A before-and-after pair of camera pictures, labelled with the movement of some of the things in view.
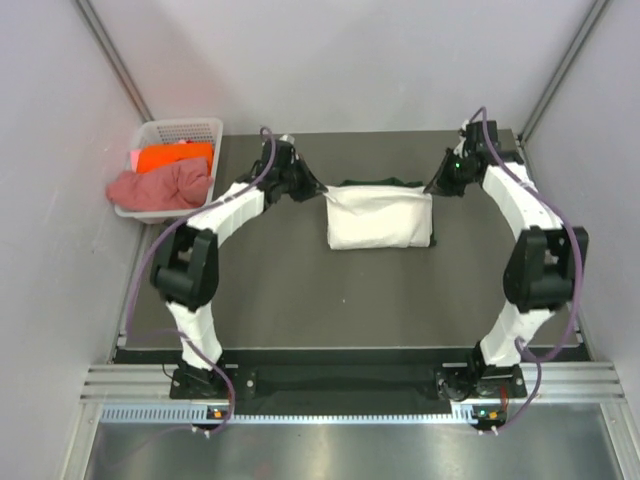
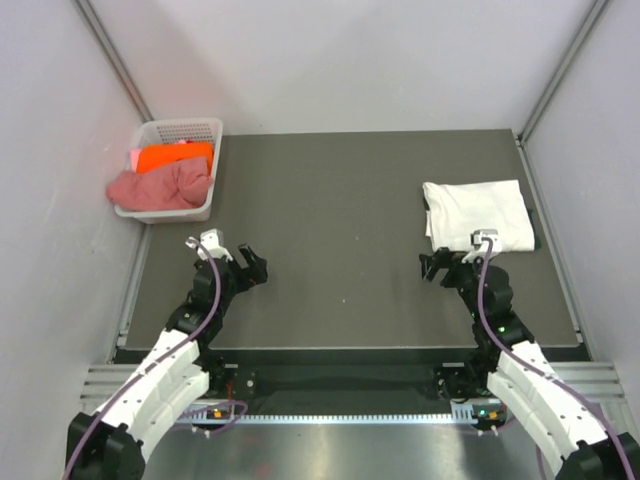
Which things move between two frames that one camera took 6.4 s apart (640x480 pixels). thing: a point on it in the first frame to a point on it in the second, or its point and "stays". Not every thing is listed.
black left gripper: x=310 y=185 to x=257 y=273
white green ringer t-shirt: x=381 y=213 to x=454 y=210
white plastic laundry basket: x=173 y=131 stays
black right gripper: x=447 y=187 to x=441 y=258
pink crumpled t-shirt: x=182 y=186 stays
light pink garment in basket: x=134 y=158 stays
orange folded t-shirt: x=154 y=154 stays
